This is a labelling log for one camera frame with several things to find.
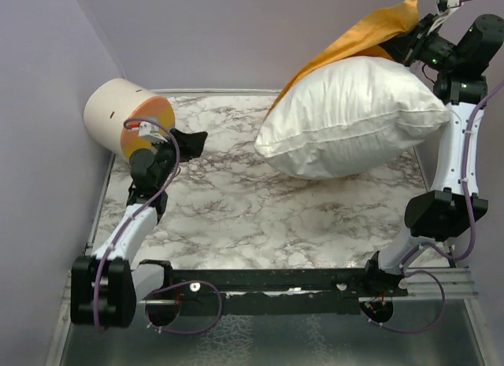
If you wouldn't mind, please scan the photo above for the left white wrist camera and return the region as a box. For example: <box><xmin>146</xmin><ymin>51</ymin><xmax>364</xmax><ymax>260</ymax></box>
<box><xmin>138</xmin><ymin>121</ymin><xmax>167</xmax><ymax>145</ymax></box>

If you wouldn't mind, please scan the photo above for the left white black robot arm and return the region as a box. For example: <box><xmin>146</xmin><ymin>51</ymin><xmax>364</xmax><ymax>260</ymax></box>
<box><xmin>70</xmin><ymin>128</ymin><xmax>208</xmax><ymax>328</ymax></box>

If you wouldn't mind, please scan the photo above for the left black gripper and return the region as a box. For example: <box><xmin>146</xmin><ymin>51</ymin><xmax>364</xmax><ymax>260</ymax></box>
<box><xmin>150</xmin><ymin>128</ymin><xmax>208</xmax><ymax>189</ymax></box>

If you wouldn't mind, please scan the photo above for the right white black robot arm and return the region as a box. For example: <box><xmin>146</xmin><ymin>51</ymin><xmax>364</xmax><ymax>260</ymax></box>
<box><xmin>361</xmin><ymin>14</ymin><xmax>503</xmax><ymax>296</ymax></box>

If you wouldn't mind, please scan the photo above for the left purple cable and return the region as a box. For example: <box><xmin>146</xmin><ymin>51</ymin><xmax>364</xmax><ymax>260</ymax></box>
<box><xmin>94</xmin><ymin>118</ymin><xmax>224</xmax><ymax>335</ymax></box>

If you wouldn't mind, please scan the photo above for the aluminium frame rail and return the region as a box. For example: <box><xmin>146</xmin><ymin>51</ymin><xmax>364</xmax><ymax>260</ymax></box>
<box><xmin>61</xmin><ymin>259</ymin><xmax>480</xmax><ymax>306</ymax></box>

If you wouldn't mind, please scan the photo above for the orange Mickey Mouse pillowcase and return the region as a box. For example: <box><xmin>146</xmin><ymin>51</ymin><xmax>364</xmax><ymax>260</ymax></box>
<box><xmin>270</xmin><ymin>0</ymin><xmax>419</xmax><ymax>109</ymax></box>

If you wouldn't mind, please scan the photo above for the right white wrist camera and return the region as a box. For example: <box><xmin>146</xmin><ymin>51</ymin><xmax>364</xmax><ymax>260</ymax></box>
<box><xmin>428</xmin><ymin>0</ymin><xmax>461</xmax><ymax>35</ymax></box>

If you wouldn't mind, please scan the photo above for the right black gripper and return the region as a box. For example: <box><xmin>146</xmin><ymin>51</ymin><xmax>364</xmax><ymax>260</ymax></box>
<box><xmin>376</xmin><ymin>13</ymin><xmax>461</xmax><ymax>72</ymax></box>

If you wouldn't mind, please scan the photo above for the white cylinder with orange lid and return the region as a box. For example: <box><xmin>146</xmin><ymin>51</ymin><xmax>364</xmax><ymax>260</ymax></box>
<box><xmin>83</xmin><ymin>78</ymin><xmax>176</xmax><ymax>160</ymax></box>

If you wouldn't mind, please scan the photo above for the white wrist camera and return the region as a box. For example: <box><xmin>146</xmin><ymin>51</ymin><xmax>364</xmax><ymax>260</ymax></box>
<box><xmin>428</xmin><ymin>0</ymin><xmax>461</xmax><ymax>35</ymax></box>
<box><xmin>138</xmin><ymin>121</ymin><xmax>167</xmax><ymax>145</ymax></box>

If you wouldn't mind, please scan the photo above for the white pillow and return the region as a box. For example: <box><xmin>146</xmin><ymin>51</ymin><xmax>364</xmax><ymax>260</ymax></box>
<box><xmin>254</xmin><ymin>57</ymin><xmax>449</xmax><ymax>179</ymax></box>

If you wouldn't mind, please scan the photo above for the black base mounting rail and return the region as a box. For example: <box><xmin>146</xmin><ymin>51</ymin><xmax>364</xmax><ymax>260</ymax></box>
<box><xmin>135</xmin><ymin>260</ymin><xmax>407</xmax><ymax>316</ymax></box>

